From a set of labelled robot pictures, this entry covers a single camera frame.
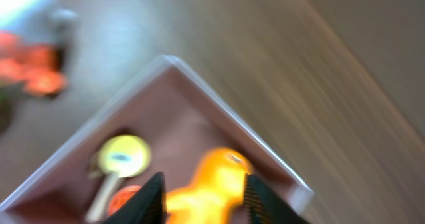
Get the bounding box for yellow wooden rattle drum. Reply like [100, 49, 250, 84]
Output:
[85, 134, 151, 223]

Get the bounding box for pink open cardboard box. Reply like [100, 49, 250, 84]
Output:
[1, 55, 313, 223]

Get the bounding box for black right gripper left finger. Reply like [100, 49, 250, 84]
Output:
[102, 172, 166, 224]

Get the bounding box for orange round slotted toy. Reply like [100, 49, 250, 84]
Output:
[106, 185, 141, 217]

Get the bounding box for orange plastic dinosaur toy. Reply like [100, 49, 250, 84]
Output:
[166, 148, 254, 224]

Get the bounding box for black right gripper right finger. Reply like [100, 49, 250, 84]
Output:
[244, 174, 309, 224]

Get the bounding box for white yellow plush duck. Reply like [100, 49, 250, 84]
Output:
[1, 0, 78, 96]

